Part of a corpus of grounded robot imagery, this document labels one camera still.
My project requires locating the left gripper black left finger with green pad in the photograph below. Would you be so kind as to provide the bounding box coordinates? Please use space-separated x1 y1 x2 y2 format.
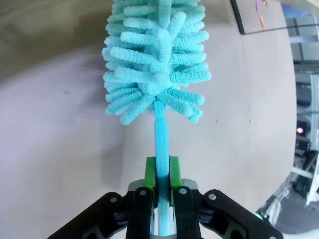
46 156 158 239

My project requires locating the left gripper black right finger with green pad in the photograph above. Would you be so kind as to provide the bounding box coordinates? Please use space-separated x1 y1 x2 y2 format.
170 156 284 239

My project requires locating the turquoise microfibre duster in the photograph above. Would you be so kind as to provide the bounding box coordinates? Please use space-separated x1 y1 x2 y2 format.
101 0 212 237

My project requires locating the black device with lamp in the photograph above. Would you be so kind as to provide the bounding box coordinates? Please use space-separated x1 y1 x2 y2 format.
295 117 313 153

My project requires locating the aluminium frame rack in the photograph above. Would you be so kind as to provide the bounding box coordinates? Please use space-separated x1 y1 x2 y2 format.
285 14 319 207

